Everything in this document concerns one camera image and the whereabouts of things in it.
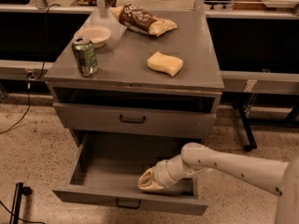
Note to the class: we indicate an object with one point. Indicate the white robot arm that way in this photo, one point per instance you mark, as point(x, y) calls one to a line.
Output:
point(280, 178)

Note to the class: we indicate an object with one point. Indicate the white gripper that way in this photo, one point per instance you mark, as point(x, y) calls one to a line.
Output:
point(161, 174)

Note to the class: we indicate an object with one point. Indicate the white bowl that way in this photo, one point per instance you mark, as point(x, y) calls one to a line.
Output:
point(98, 34)

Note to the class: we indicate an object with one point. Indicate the green soda can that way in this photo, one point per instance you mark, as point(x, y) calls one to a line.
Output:
point(83, 50)

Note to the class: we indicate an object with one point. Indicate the yellow sponge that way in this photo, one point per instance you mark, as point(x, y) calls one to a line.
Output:
point(165, 63)

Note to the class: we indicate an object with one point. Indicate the brown chip bag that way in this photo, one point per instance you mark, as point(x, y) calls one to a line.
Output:
point(141, 21)

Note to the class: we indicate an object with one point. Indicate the black table leg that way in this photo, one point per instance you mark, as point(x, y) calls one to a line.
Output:
point(252, 144)

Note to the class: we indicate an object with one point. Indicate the grey drawer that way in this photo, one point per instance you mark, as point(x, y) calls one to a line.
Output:
point(115, 119)
point(108, 166)

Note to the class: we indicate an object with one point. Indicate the grey side table rail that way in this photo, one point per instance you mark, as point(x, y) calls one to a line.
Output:
point(261, 82)

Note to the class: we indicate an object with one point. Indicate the black stand bottom left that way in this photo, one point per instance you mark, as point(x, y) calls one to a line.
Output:
point(20, 191)

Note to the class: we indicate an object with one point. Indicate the grey top drawer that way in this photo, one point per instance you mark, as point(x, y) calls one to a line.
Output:
point(115, 119)

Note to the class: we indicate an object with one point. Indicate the grey drawer cabinet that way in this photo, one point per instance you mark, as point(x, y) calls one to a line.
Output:
point(123, 78)

